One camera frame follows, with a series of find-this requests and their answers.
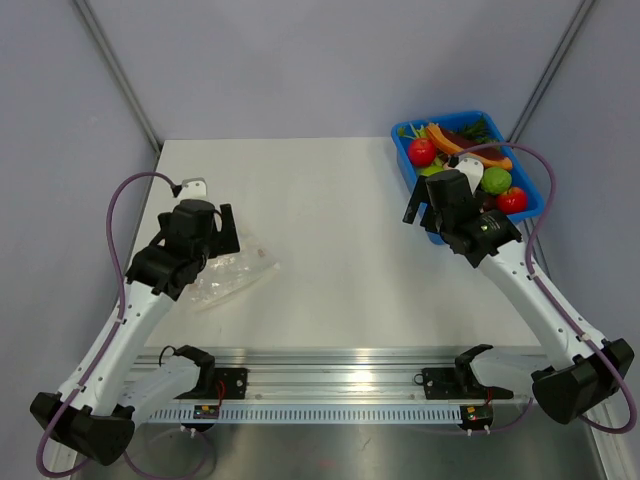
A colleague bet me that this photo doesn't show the clear dotted zip bag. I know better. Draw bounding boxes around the clear dotted zip bag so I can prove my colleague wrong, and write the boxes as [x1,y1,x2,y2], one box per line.
[181,221,280,312]

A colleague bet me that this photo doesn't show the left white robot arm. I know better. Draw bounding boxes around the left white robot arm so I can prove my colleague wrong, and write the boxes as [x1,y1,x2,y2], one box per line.
[30,199,240,466]

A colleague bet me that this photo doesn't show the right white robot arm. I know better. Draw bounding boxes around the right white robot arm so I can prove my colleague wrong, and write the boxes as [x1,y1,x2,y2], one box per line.
[403,169,634,424]

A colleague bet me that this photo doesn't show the red apple rear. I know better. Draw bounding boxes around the red apple rear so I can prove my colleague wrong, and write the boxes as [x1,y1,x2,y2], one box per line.
[407,138,437,168]

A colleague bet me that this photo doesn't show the red apple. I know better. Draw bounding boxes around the red apple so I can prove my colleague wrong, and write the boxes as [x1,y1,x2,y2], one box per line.
[407,138,437,168]
[495,187,528,215]

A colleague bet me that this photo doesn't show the bumpy green lime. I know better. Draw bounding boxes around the bumpy green lime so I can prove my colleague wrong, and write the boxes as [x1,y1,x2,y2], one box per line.
[480,167,512,196]

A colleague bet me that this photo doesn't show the red apple front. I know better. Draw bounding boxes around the red apple front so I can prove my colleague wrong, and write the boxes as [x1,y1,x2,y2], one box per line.
[495,187,528,215]

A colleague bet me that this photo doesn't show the orange papaya slice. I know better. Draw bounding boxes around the orange papaya slice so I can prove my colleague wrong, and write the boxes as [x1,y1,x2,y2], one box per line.
[426,123,513,171]

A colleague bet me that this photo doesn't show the blue plastic bin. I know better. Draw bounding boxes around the blue plastic bin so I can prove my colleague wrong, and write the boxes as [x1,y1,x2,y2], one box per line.
[391,110,545,224]

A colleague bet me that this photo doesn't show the green leafy herbs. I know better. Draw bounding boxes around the green leafy herbs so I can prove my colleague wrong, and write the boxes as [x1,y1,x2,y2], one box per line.
[457,117,496,144]

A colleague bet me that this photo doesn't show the left small circuit board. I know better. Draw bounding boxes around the left small circuit board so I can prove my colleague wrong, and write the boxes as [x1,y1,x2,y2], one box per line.
[193,405,220,420]

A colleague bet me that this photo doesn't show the small circuit board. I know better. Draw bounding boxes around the small circuit board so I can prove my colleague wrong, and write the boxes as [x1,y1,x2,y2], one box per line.
[193,405,220,420]
[460,405,494,430]

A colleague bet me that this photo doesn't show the right small circuit board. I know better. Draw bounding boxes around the right small circuit board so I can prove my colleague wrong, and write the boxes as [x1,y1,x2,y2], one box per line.
[460,405,494,430]

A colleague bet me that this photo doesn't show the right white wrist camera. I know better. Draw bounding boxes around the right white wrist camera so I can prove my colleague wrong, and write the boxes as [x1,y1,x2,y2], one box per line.
[447,155,484,193]

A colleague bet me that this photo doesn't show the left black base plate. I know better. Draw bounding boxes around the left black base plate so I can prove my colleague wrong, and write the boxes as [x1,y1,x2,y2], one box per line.
[177,367,249,400]

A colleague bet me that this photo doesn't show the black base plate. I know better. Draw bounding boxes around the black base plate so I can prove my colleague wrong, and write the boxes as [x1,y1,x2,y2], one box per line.
[177,367,249,400]
[413,366,514,401]

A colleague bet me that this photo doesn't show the aluminium mounting rail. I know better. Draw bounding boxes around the aluminium mounting rail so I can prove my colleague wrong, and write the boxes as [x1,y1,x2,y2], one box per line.
[119,347,551,401]

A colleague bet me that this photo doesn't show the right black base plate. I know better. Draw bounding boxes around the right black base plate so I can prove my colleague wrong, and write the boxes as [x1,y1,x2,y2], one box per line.
[413,366,514,401]

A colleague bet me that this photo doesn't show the white slotted cable duct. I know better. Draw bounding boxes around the white slotted cable duct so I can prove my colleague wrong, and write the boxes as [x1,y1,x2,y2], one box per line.
[148,404,462,425]

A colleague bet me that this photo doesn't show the right aluminium frame post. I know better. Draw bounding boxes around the right aluminium frame post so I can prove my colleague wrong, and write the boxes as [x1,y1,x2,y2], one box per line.
[507,0,599,142]

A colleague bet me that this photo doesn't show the aluminium frame post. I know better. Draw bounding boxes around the aluminium frame post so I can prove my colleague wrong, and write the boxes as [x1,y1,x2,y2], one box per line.
[507,0,599,142]
[70,0,162,158]

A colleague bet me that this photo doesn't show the left aluminium frame post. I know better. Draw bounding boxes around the left aluminium frame post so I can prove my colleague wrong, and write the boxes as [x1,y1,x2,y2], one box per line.
[70,0,162,158]

